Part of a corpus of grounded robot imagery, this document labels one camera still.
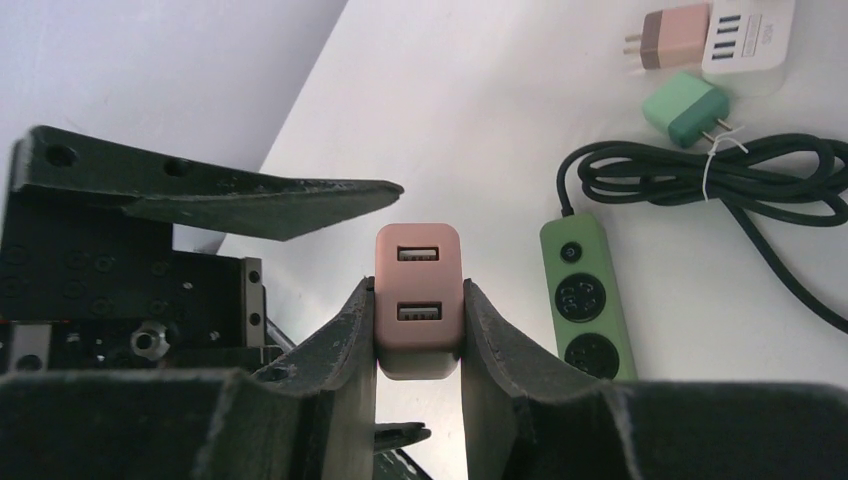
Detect green charger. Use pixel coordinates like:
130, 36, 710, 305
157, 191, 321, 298
641, 72, 731, 148

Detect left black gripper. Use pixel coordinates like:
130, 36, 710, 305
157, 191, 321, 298
1, 125, 404, 371

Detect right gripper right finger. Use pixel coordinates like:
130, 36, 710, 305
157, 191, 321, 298
461, 280, 847, 479

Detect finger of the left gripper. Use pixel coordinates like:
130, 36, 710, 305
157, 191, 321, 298
374, 422, 432, 454

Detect pink charger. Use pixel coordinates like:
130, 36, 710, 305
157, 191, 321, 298
623, 3, 711, 71
374, 223, 465, 381

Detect black power cord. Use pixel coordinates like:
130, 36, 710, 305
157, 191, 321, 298
555, 133, 848, 336

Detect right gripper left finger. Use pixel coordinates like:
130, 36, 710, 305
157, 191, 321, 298
1, 279, 376, 479

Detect white power strip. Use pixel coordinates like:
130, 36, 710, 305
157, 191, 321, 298
701, 0, 796, 97

